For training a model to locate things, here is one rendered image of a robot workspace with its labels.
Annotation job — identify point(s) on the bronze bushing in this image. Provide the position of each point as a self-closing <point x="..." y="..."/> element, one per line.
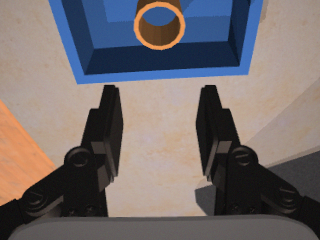
<point x="159" y="37"/>

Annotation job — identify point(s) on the blue plastic tray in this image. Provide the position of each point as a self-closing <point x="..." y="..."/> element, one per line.
<point x="101" y="45"/>

